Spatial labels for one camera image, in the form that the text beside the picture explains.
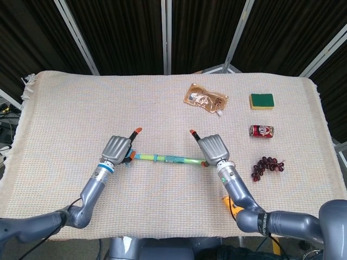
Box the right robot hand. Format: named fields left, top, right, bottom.
left=189, top=129, right=231, bottom=167

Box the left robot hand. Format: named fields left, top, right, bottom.
left=100, top=127, right=143, bottom=167

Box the green and blue plastic stick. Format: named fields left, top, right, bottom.
left=126, top=148, right=209, bottom=167

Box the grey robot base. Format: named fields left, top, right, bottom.
left=108, top=236, right=217, bottom=260

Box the beige woven table cloth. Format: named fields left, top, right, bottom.
left=0, top=70, right=347, bottom=242

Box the red soda can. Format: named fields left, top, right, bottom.
left=249, top=125, right=274, bottom=139

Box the brown foil sauce pouch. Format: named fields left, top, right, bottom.
left=183, top=83, right=229, bottom=117

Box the bunch of dark red grapes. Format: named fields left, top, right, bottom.
left=251, top=156, right=286, bottom=183

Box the yellow tape measure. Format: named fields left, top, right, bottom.
left=221, top=196, right=243, bottom=220

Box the green and yellow sponge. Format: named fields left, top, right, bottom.
left=249, top=93, right=275, bottom=111

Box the folding screen with dark panels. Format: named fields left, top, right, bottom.
left=0, top=0, right=347, bottom=144

